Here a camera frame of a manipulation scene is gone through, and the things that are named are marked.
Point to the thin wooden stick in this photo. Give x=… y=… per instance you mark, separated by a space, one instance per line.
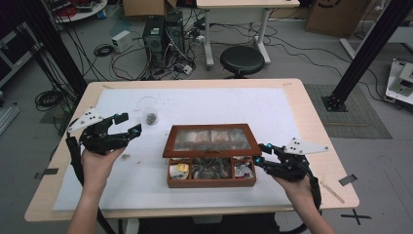
x=331 y=192

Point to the person's right hand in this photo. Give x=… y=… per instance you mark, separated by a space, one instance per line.
x=297 y=191

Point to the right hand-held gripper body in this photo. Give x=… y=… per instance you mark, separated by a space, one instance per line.
x=292 y=165

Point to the yellow tea packet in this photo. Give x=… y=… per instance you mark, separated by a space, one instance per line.
x=182 y=167

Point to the dark dried flower clump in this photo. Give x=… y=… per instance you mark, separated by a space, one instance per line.
x=151 y=118

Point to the round white table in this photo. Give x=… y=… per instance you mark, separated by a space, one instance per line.
x=84 y=13

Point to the dark tea crumbs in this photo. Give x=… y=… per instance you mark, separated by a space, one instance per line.
x=125 y=157

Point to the wooden box with glass lid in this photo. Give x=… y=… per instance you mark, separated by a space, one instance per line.
x=211 y=182

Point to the small white box device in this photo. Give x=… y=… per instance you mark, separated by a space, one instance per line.
x=121 y=41

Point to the black aluminium frame post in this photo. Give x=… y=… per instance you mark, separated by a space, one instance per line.
x=367 y=55
x=48 y=42

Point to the white power adapter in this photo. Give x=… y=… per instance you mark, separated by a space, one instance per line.
x=187 y=69

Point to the white machine frame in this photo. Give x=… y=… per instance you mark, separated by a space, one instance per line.
x=401 y=83

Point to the group of silver foil packets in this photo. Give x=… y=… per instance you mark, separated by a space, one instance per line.
x=243 y=169

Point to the brown cardboard box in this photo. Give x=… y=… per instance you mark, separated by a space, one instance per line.
x=336 y=16
x=146 y=7

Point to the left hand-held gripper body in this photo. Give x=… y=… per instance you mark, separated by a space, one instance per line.
x=95 y=138

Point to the grey tape strip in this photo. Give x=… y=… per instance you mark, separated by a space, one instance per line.
x=47 y=172
x=348 y=179

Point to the white table mat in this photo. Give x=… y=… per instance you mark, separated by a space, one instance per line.
x=195 y=104

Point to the black computer tower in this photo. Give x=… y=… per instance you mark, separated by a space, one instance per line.
x=176 y=34
x=153 y=42

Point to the clear glass cup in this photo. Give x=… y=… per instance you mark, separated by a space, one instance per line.
x=152 y=107

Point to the grey metal rack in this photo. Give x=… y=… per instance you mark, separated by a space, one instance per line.
x=13 y=52

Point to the person's left hand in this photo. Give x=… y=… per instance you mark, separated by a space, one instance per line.
x=95 y=169

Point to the black round stool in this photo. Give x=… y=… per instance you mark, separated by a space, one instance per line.
x=242 y=60

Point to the person's dark trousers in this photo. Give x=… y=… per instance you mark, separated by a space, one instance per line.
x=211 y=225

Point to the pile of dried flowers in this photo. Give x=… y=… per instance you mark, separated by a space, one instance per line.
x=211 y=168

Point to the desk with white legs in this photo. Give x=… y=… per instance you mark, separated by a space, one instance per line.
x=246 y=4

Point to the grey floor mat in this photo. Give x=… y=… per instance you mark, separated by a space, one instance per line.
x=357 y=113

